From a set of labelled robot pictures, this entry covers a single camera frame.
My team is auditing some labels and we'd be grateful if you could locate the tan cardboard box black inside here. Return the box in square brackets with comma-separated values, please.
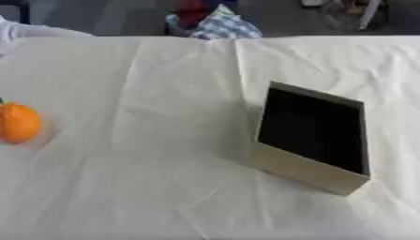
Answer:
[247, 80, 373, 197]

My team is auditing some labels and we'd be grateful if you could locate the blue white checked cloth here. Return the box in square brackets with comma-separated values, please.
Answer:
[188, 3, 264, 40]

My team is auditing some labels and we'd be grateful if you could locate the orange toy bell pepper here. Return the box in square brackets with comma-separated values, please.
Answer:
[0, 97, 43, 145]

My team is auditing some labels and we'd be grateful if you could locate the red cloth bundle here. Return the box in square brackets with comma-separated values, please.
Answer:
[172, 0, 214, 30]

